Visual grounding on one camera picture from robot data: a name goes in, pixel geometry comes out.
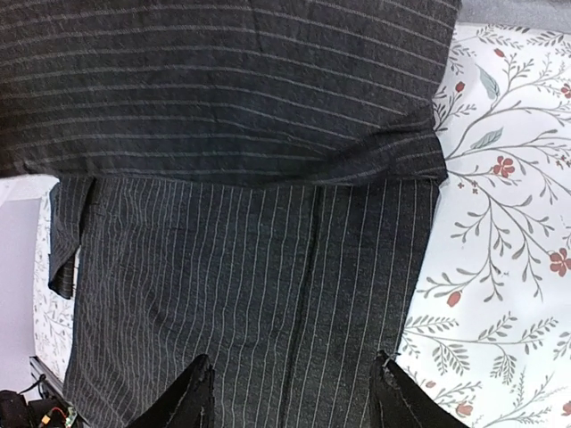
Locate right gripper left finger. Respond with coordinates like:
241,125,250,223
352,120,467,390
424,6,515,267
128,354,215,428

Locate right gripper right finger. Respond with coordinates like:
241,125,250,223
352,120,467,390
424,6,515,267
368,350,466,428

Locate black pinstriped long sleeve shirt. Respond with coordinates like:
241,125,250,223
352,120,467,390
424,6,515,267
1,1,461,427

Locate floral patterned table mat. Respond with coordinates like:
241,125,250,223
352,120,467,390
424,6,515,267
33,24,570,427

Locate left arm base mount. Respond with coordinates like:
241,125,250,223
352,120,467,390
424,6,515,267
1,374,82,428

